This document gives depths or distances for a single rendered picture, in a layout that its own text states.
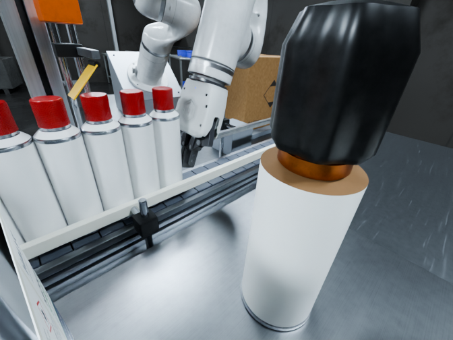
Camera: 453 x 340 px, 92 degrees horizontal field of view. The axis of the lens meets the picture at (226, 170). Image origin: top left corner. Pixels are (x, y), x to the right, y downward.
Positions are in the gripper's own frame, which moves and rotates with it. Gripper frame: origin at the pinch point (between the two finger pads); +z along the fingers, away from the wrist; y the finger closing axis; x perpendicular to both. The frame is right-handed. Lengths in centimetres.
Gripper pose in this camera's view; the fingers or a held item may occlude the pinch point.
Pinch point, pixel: (188, 157)
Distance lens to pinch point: 46.8
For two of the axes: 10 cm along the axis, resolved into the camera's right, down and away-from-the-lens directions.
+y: 6.9, 3.9, -6.1
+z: -3.0, 9.2, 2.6
